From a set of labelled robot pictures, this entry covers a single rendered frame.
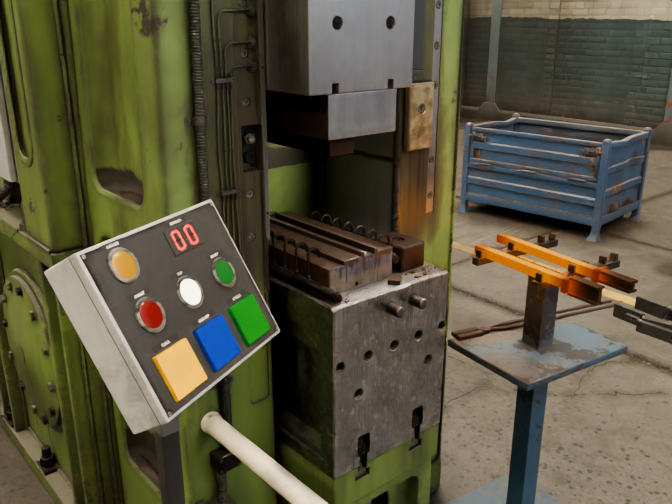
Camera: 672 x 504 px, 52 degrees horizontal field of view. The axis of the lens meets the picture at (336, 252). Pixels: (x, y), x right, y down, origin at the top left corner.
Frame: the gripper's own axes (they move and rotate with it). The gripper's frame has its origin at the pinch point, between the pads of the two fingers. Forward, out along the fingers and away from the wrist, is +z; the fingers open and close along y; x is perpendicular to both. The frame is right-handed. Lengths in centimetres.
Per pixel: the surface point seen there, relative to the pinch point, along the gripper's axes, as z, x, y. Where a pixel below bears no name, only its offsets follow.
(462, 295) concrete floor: 189, -92, 127
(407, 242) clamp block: 48, 7, -26
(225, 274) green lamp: 25, 18, -85
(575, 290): 15.9, -0.8, -0.6
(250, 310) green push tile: 22, 11, -82
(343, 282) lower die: 42, 3, -49
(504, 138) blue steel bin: 292, -29, 257
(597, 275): 18.0, 0.2, 9.8
